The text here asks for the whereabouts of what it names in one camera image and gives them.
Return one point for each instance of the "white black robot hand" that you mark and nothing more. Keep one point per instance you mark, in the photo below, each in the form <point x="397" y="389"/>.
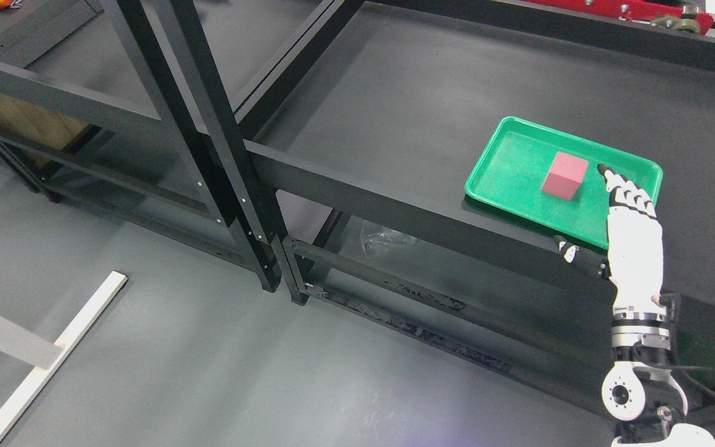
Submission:
<point x="634" y="260"/>

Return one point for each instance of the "pink foam block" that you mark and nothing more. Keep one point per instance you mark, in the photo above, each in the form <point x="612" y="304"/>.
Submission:
<point x="565" y="176"/>

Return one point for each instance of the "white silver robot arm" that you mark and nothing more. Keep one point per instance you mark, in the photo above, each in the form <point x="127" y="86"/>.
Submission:
<point x="640" y="391"/>

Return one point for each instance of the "green plastic tray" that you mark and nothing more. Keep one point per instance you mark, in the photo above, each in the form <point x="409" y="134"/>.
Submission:
<point x="514" y="164"/>

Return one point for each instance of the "black metal shelf rack right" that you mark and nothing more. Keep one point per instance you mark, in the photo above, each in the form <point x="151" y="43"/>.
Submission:
<point x="373" y="107"/>

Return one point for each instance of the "black metal shelf rack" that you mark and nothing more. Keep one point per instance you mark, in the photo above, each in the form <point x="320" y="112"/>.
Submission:
<point x="373" y="107"/>
<point x="148" y="157"/>

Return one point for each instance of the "black metal shelf rack left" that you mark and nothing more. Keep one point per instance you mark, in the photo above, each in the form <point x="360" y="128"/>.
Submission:
<point x="148" y="157"/>

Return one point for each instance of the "red metal machine bar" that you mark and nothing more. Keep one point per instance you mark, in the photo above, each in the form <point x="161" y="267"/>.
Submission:
<point x="676" y="15"/>

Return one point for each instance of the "clear plastic bag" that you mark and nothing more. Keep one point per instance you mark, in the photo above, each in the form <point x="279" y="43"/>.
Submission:
<point x="378" y="240"/>

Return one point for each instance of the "brown cardboard box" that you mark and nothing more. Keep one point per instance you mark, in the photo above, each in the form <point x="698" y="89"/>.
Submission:
<point x="38" y="124"/>

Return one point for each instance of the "white desk with leg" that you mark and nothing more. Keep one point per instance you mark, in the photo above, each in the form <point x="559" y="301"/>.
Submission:
<point x="45" y="357"/>

